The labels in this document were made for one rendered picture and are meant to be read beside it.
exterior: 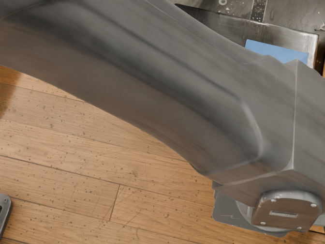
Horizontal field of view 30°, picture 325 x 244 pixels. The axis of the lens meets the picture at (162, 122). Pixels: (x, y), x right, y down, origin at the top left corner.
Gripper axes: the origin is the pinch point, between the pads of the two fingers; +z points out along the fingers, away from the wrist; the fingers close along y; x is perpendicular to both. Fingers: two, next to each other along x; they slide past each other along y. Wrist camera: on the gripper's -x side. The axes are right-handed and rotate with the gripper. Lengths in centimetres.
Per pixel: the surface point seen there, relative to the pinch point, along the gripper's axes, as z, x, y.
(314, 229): 0.3, -7.4, -5.4
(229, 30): 9.3, 5.4, 12.7
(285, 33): 9.9, -0.8, 13.9
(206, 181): 2.3, 4.0, -3.6
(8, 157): 1.1, 24.5, -6.1
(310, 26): 13.2, -3.8, 15.7
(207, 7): 13.0, 8.6, 15.2
